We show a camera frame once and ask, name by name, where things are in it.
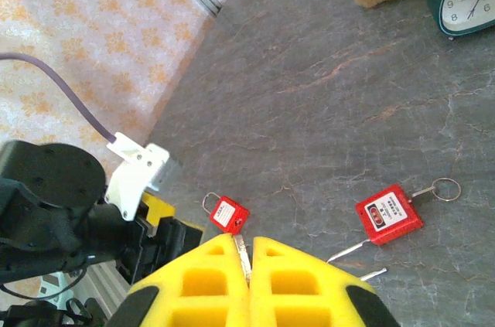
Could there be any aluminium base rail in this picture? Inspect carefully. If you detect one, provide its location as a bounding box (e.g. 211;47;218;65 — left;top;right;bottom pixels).
83;261;132;316

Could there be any small metal key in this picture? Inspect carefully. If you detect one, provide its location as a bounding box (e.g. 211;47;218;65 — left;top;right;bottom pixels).
233;233;253;290

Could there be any metal key with ring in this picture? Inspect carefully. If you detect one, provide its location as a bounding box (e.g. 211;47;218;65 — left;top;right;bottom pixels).
409;176;463;204

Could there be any red padlock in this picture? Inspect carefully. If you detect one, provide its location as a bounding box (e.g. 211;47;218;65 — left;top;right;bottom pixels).
201;191;251;236
326;182;425;281

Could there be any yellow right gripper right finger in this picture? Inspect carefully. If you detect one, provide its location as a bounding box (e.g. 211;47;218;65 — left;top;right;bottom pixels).
247;236;401;327

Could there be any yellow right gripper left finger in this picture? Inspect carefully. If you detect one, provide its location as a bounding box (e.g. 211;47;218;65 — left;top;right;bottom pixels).
106;233;253;327

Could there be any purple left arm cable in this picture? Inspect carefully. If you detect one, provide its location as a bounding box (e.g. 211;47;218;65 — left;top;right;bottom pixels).
0;52;117;143

